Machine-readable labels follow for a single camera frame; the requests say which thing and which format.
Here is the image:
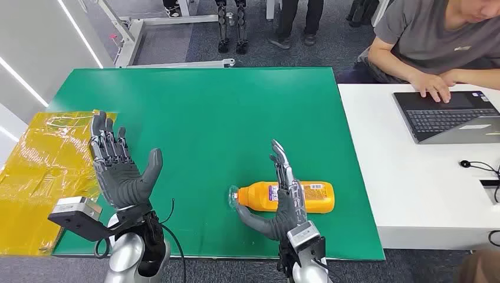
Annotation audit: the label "white metal frame stand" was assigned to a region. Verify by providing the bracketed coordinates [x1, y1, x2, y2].
[78, 0, 237, 70]

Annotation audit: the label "seated person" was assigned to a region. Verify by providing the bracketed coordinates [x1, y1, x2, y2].
[335, 0, 500, 104]

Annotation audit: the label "black right camera bracket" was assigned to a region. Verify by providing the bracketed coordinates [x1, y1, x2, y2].
[279, 236, 327, 270]

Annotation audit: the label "black cable with round plug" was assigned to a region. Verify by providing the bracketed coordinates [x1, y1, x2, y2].
[459, 159, 500, 205]

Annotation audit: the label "standing person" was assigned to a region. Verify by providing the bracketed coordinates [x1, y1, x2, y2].
[267, 0, 325, 50]

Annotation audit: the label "yellow wrapped cardboard box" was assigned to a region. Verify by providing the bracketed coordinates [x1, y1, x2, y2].
[0, 110, 118, 258]

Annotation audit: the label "black left camera bracket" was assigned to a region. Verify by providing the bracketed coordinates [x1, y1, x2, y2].
[48, 210, 118, 242]

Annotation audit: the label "looped black left arm cable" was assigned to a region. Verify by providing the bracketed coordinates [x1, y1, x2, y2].
[93, 236, 112, 260]

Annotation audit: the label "white desk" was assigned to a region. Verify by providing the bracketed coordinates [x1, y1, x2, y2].
[337, 84, 500, 251]

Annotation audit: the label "person's feet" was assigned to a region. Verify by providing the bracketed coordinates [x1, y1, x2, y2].
[162, 0, 181, 19]

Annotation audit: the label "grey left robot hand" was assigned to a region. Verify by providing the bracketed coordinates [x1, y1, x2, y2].
[88, 110, 164, 212]

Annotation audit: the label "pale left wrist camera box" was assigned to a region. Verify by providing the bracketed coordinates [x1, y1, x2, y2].
[51, 196, 103, 221]

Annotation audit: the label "orange juice bottle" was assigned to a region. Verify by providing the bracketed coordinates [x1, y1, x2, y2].
[228, 181, 335, 215]

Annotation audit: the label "long black left arm cable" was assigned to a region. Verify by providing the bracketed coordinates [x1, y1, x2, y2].
[158, 198, 188, 283]

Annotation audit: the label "person's right hand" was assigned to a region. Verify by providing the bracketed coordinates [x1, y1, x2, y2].
[409, 72, 453, 104]

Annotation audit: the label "desk cable port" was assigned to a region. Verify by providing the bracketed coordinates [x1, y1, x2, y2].
[479, 179, 500, 204]

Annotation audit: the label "green table mat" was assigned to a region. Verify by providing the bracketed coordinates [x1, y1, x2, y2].
[51, 67, 386, 261]

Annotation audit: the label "person's left hand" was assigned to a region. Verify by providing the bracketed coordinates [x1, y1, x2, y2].
[439, 69, 465, 87]

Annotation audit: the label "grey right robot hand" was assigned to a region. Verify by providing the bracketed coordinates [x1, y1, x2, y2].
[235, 139, 310, 242]

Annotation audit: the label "black robot leg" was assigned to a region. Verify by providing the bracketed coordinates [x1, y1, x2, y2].
[216, 0, 231, 54]
[234, 0, 249, 55]

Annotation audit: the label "black camera bracket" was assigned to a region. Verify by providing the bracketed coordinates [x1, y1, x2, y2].
[48, 210, 118, 242]
[279, 236, 327, 270]

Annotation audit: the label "white table leg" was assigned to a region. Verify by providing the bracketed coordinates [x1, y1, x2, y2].
[266, 0, 282, 21]

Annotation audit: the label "dark grey laptop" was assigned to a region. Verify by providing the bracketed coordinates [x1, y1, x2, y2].
[392, 90, 500, 145]

